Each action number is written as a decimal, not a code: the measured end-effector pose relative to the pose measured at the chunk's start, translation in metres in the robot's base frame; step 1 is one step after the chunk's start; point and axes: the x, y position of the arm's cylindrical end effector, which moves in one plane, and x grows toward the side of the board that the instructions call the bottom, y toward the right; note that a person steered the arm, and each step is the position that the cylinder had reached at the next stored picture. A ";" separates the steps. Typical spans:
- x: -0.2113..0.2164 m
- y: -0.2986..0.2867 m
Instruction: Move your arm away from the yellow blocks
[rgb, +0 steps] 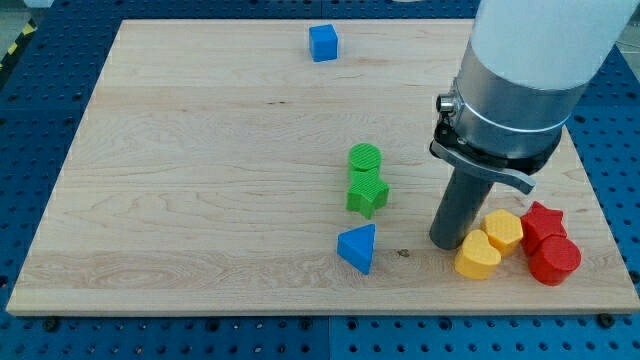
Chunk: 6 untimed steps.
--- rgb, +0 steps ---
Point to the yellow heart block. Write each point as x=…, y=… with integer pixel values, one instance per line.
x=476, y=258

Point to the red cylinder block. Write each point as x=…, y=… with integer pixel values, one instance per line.
x=554, y=260

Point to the green star block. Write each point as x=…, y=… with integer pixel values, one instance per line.
x=367, y=192

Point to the red star block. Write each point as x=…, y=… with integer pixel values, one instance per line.
x=540, y=223

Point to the light wooden board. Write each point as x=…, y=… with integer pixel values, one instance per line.
x=208, y=176

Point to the blue cube block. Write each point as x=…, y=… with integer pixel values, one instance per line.
x=323, y=43

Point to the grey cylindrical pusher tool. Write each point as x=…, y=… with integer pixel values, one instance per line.
x=458, y=208

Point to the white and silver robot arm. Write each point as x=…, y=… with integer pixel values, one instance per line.
x=526, y=65

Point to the green cylinder block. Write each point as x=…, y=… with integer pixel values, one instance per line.
x=363, y=157

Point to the blue triangle block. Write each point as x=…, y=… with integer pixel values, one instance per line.
x=356, y=246

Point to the yellow hexagon block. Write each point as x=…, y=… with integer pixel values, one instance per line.
x=504, y=230

